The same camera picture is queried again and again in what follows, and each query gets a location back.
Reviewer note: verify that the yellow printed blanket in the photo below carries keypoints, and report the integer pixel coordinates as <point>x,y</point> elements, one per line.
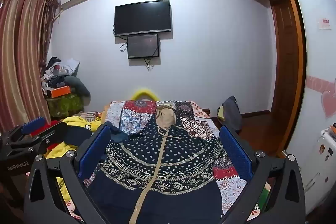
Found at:
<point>81,123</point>

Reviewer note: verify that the green patterned table cloth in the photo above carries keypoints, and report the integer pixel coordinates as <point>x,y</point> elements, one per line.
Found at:
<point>64,106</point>

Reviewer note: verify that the pink wall sticker band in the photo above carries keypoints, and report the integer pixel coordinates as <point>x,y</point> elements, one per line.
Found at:
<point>317,85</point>

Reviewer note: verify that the small black wall monitor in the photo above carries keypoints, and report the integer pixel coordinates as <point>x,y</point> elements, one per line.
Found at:
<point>143,46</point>

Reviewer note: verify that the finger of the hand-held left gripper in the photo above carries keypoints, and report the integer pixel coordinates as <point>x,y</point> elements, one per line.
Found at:
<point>53,132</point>
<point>34,124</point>

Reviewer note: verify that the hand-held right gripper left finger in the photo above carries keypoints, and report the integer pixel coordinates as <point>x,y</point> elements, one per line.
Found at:
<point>95,151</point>

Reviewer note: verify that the navy patterned hooded garment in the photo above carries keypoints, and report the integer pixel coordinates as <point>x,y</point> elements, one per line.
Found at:
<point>170,161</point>

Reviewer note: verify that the orange box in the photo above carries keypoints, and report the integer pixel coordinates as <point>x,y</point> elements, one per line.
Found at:
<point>61,92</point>

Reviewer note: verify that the plain blue cloth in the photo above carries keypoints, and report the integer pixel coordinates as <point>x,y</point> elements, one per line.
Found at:
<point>119,134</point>

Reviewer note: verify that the pink heart wall sticker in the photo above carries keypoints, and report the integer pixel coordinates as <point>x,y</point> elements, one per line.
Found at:
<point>328,104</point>

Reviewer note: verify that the yellow curved bed rail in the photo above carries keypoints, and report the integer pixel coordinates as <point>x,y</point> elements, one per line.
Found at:
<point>143,92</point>

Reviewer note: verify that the grey garment on chair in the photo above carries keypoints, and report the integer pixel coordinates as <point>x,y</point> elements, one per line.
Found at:
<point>232,112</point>

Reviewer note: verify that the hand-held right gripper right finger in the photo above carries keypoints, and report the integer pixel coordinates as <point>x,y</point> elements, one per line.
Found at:
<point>236,153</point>

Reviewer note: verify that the white stickered suitcase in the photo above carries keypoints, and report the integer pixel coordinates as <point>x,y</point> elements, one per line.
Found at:
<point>324,150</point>

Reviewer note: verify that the pile of mixed clothes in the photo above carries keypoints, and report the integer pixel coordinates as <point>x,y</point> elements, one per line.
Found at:
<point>60,74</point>

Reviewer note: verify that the small pink wall sign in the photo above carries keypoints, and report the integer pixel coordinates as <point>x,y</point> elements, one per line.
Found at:
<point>325,23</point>

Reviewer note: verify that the black floral patterned garment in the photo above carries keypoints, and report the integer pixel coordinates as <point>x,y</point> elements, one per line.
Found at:
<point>194,121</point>

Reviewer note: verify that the striped red curtain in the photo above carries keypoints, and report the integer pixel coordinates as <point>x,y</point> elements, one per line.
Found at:
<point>21,56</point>

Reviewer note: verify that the large black wall television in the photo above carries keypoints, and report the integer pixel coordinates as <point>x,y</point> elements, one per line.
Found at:
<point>143,18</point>

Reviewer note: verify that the brown wooden door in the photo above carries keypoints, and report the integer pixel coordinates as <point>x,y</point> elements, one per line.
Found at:
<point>286,69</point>

